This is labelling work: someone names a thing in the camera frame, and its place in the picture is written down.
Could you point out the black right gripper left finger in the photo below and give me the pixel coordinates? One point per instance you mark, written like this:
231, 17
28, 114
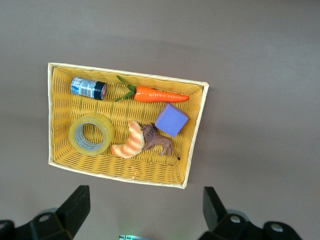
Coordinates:
62, 225

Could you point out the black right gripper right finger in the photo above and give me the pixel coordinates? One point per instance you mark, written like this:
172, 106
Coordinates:
225, 227

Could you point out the clear packing tape roll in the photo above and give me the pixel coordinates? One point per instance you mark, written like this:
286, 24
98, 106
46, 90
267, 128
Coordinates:
109, 130

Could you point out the striped toy croissant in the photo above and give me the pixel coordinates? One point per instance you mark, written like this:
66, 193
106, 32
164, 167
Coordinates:
132, 145

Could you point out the brown toy lion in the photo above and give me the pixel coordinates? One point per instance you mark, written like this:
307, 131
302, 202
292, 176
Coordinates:
157, 141

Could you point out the yellow woven basket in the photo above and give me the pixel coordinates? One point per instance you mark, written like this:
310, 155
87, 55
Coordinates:
75, 110

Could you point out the purple foam cube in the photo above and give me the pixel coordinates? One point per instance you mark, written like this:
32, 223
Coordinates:
171, 120

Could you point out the blue jar with black lid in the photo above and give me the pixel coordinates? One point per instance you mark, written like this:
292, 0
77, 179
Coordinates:
86, 86

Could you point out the orange toy carrot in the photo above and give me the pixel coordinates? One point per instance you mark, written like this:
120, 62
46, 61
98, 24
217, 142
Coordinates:
155, 96

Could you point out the brown table cover cloth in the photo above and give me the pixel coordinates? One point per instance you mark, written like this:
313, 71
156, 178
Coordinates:
237, 50

